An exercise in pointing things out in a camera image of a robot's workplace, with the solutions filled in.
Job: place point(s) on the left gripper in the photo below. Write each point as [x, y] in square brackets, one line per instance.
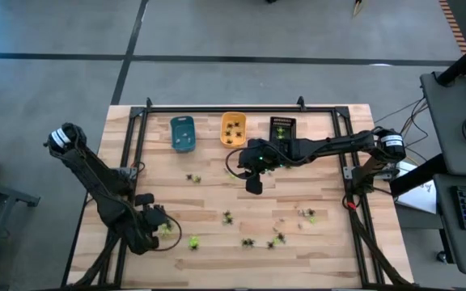
[155, 217]

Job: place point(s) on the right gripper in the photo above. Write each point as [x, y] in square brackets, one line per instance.
[259, 155]

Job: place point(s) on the black toy spider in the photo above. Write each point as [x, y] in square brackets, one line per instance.
[251, 243]
[229, 141]
[227, 132]
[245, 242]
[239, 134]
[188, 176]
[281, 237]
[236, 124]
[270, 245]
[227, 213]
[310, 211]

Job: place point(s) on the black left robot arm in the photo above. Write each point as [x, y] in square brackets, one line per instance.
[95, 178]

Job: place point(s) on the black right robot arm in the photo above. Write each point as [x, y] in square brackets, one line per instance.
[338, 143]

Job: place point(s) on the black slotted plastic basket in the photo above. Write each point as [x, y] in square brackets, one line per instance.
[287, 123]

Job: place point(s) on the yellow plastic bin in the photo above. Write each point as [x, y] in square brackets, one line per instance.
[233, 118]

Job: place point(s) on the teal plastic bin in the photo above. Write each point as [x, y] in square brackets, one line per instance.
[182, 125]

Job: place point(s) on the black desk leg bar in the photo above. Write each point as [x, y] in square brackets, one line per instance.
[415, 175]

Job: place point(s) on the white paper sheet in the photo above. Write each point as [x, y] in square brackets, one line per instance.
[419, 198]

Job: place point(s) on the grey desk with monitor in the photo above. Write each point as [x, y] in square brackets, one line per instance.
[447, 121]

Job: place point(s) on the grey desk with keyboard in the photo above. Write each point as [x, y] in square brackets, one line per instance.
[445, 226]

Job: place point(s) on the black caster wheel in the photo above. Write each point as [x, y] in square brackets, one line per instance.
[442, 256]

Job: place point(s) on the black slanted pole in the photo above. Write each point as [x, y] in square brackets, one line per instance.
[465, 58]

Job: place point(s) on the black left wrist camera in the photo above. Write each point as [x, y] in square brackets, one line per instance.
[144, 199]

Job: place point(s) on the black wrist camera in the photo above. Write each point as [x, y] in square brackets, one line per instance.
[144, 199]
[254, 186]

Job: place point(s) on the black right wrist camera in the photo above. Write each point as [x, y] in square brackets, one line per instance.
[254, 186]

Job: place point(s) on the black aluminium table frame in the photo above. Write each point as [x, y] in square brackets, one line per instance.
[237, 109]

